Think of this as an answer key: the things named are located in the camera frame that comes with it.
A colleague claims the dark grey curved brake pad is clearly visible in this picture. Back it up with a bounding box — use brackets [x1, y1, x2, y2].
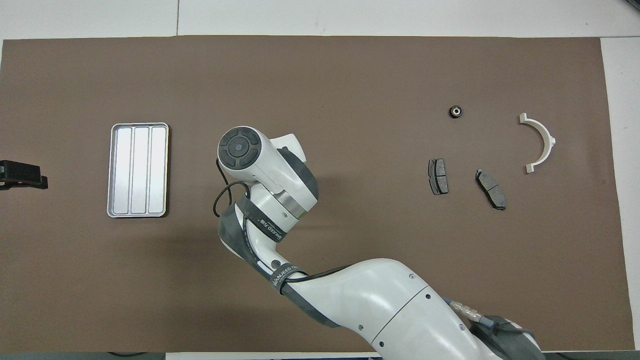
[475, 168, 507, 211]

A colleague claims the brown table mat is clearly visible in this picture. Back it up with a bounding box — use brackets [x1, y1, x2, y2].
[0, 35, 636, 353]

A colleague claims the silver metal tray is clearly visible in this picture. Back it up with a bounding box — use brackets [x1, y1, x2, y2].
[106, 122, 170, 219]

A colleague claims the dark grey rectangular brake pad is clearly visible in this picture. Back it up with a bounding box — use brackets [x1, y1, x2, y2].
[428, 158, 449, 196]

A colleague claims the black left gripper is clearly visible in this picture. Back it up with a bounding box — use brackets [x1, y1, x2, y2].
[0, 160, 49, 191]

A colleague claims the white semicircular plastic bracket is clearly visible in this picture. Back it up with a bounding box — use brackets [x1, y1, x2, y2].
[519, 113, 556, 174]

